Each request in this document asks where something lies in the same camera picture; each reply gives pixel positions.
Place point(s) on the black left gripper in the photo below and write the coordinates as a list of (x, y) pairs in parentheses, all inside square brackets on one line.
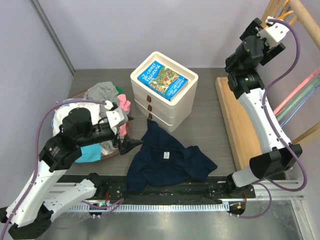
[(126, 144)]

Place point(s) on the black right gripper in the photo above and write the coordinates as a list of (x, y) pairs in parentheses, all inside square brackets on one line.
[(272, 53)]

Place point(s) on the navy blue t shirt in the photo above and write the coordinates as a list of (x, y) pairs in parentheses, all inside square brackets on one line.
[(163, 161)]

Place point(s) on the yellow hanger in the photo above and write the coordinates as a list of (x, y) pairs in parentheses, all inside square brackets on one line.
[(287, 11)]

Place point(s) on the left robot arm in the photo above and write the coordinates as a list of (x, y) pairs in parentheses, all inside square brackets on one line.
[(32, 213)]

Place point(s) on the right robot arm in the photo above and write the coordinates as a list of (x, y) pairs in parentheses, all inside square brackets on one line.
[(279, 154)]

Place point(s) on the blue hanger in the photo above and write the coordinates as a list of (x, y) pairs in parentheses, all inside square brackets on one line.
[(300, 105)]

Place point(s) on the light blue cloth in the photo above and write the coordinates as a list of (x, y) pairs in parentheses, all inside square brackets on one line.
[(90, 154)]

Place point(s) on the pink cloth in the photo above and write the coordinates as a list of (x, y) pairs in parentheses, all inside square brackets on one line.
[(126, 106)]

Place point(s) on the green cloth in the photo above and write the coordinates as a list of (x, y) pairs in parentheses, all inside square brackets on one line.
[(120, 91)]

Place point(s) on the grey cloth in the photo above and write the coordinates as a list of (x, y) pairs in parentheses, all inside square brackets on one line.
[(103, 91)]

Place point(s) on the white drawer unit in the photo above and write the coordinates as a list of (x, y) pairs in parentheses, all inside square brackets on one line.
[(168, 115)]

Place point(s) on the white cloth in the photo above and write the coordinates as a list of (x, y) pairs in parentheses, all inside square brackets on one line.
[(64, 110)]

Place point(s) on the blue treehouse paperback book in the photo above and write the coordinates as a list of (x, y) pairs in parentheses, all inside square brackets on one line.
[(163, 80)]

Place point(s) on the wooden clothes rack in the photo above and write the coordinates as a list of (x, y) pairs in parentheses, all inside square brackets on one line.
[(242, 135)]

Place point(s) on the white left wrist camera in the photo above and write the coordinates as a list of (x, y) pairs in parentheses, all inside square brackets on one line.
[(116, 115)]

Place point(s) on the white slotted cable duct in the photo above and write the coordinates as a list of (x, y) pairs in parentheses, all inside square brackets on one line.
[(129, 208)]

